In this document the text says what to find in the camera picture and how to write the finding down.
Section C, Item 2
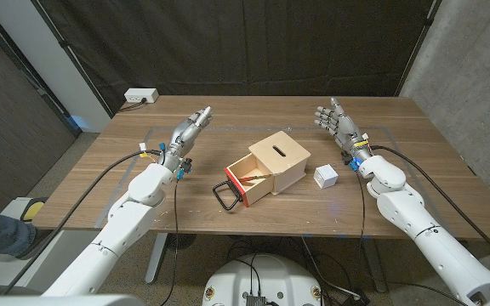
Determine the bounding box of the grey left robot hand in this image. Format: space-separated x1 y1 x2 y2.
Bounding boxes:
164 105 214 172

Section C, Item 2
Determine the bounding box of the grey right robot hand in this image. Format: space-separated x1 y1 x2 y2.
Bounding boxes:
313 97 373 167

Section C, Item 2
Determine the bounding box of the wooden drawer with red front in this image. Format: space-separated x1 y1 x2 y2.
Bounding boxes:
224 152 276 208

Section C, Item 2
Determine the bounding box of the small white cube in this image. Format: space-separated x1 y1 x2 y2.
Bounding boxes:
313 163 339 190

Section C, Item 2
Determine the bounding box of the white power strip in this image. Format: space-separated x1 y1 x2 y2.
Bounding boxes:
123 88 160 104

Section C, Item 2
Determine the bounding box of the wooden box with slot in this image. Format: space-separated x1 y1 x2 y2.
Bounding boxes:
248 130 312 196

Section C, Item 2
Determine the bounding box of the black round floor disc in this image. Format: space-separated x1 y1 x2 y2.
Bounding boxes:
164 233 197 252

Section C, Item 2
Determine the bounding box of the black backdrop stand pole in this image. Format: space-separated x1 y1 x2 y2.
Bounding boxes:
30 0 115 119
395 0 442 98

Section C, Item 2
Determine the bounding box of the black backdrop curtain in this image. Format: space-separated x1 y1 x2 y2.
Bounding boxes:
30 0 442 118

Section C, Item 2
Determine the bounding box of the grey table leg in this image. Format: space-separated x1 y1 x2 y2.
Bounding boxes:
360 237 389 293
145 232 169 285

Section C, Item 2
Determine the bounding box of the yellow and black foot pedal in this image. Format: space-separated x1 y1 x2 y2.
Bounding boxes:
20 197 47 223

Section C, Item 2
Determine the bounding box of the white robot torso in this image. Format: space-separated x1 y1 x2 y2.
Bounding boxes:
201 253 323 306

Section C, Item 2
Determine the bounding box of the black power brick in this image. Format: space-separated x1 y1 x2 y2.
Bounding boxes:
340 290 372 306

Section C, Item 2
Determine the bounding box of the black module on torso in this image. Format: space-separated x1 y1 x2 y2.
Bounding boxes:
244 293 268 306

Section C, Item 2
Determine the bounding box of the dark shoe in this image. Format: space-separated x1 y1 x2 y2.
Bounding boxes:
14 229 53 260

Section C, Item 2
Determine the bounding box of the white floor platform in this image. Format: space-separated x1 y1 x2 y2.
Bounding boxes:
0 195 101 288

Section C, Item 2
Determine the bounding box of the black power strip cord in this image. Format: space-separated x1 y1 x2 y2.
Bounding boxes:
119 98 148 113

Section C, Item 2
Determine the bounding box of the black wire drawer handle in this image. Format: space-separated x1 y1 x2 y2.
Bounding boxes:
212 180 244 213

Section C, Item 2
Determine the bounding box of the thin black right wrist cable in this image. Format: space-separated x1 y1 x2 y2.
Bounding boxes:
355 168 368 256

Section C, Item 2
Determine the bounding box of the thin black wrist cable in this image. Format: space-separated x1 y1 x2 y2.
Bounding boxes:
159 178 180 306
355 168 368 256

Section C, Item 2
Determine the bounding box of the thin black left wrist cable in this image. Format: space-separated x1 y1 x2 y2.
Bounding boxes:
159 178 180 306

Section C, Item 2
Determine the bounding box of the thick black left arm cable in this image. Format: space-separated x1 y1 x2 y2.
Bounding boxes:
0 148 163 296

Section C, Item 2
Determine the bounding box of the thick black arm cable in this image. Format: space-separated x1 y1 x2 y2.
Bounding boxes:
0 148 163 296
370 144 490 271

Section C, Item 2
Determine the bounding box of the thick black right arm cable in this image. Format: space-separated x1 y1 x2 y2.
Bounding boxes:
370 144 490 271

